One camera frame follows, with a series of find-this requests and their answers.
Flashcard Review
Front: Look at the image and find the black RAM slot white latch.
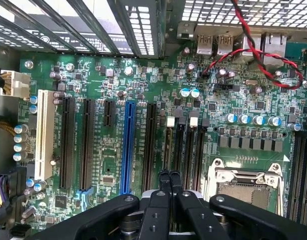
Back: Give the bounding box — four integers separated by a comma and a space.
162, 116, 175, 173
182, 110, 200, 192

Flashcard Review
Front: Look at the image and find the black RAM slot bank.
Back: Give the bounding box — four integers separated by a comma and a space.
287, 131, 307, 227

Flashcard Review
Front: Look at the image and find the silver CPU socket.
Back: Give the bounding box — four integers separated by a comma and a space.
205, 157, 286, 217

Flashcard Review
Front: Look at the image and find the long black expansion slot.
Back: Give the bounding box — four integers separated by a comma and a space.
59, 96, 76, 190
79, 98, 96, 191
142, 102, 159, 193

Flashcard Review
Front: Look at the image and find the blue expansion slot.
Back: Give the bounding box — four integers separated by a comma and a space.
119, 100, 137, 195

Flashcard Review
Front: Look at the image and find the light blue SATA connector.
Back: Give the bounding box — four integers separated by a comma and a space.
75, 188, 94, 209

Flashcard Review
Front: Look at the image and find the short black expansion slot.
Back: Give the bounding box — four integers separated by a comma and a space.
103, 99, 117, 128

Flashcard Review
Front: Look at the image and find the green motherboard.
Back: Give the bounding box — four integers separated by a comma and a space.
17, 32, 307, 227

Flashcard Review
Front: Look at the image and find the white expansion slot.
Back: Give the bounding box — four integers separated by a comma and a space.
34, 89, 56, 182

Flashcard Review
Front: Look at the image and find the silver USB port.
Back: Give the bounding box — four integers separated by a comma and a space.
196, 34, 215, 56
216, 34, 235, 56

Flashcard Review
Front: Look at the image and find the silver network port block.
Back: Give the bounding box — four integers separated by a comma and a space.
262, 31, 289, 67
235, 31, 263, 66

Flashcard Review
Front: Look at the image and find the white power connector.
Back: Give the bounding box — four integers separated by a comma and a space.
0, 70, 32, 99

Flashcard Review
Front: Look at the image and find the grey metal PC case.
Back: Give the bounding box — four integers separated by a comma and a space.
0, 0, 307, 240

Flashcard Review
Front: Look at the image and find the purple and black wire bundle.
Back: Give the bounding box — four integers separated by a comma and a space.
0, 172, 12, 214

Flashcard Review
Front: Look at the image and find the red and black twisted wire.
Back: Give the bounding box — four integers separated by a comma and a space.
201, 0, 305, 90

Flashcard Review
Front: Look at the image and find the yellow braided cable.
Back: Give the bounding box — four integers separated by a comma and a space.
0, 121, 17, 138

